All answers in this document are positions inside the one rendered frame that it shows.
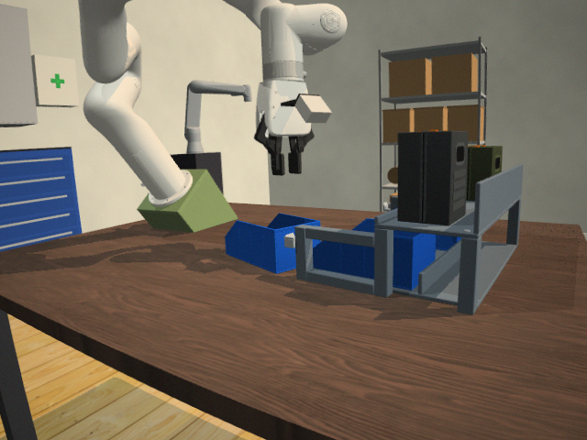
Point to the blue bin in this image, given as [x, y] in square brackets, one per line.
[412, 253]
[264, 246]
[446, 242]

